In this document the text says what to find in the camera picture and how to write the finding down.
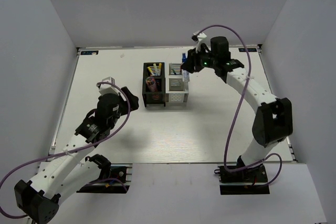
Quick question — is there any clear spray bottle blue cap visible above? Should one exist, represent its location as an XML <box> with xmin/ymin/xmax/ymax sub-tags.
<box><xmin>181</xmin><ymin>52</ymin><xmax>190</xmax><ymax>83</ymax></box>

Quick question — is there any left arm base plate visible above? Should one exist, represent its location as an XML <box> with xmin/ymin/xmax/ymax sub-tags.
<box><xmin>77</xmin><ymin>164</ymin><xmax>132</xmax><ymax>194</ymax></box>

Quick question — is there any black XDOF logo sticker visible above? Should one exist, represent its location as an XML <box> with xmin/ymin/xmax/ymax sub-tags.
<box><xmin>80</xmin><ymin>50</ymin><xmax>99</xmax><ymax>56</ymax></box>

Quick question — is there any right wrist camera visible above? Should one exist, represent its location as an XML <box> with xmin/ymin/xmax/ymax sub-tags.
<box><xmin>192</xmin><ymin>31</ymin><xmax>207</xmax><ymax>53</ymax></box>

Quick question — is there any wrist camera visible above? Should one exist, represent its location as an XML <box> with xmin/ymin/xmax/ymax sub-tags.
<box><xmin>96</xmin><ymin>77</ymin><xmax>120</xmax><ymax>96</ymax></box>
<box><xmin>192</xmin><ymin>31</ymin><xmax>207</xmax><ymax>53</ymax></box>

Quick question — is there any pale green capped white marker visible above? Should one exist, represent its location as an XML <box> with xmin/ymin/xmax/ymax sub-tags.
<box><xmin>153</xmin><ymin>63</ymin><xmax>159</xmax><ymax>76</ymax></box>

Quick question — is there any black slotted organizer box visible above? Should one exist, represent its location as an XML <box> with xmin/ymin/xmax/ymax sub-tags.
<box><xmin>142</xmin><ymin>62</ymin><xmax>166</xmax><ymax>107</ymax></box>

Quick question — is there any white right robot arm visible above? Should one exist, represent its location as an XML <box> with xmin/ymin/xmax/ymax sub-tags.
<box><xmin>181</xmin><ymin>33</ymin><xmax>293</xmax><ymax>182</ymax></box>

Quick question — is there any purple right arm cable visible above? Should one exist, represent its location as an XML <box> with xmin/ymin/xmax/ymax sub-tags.
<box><xmin>198</xmin><ymin>25</ymin><xmax>283</xmax><ymax>188</ymax></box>

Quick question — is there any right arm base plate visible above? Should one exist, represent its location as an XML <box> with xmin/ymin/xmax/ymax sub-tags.
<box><xmin>214</xmin><ymin>165</ymin><xmax>270</xmax><ymax>195</ymax></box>

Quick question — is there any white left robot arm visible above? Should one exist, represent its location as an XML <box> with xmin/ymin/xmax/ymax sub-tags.
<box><xmin>14</xmin><ymin>83</ymin><xmax>139</xmax><ymax>223</ymax></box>

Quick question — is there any white slotted organizer box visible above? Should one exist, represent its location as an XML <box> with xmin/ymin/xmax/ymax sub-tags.
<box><xmin>165</xmin><ymin>63</ymin><xmax>189</xmax><ymax>106</ymax></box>

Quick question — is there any pink marker set bottle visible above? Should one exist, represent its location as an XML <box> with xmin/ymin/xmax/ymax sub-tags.
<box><xmin>145</xmin><ymin>76</ymin><xmax>158</xmax><ymax>92</ymax></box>

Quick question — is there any yellow capped marker in organizer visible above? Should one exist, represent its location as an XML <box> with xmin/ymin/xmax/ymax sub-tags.
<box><xmin>147</xmin><ymin>67</ymin><xmax>157</xmax><ymax>76</ymax></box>

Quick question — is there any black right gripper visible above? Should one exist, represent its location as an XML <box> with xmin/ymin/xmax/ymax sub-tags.
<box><xmin>181</xmin><ymin>44</ymin><xmax>218</xmax><ymax>74</ymax></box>

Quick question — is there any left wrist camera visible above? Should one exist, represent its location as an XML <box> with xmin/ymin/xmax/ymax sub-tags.
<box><xmin>96</xmin><ymin>77</ymin><xmax>120</xmax><ymax>96</ymax></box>

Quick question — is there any right XDOF logo sticker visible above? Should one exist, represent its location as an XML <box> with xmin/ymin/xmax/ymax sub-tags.
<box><xmin>238</xmin><ymin>48</ymin><xmax>257</xmax><ymax>52</ymax></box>

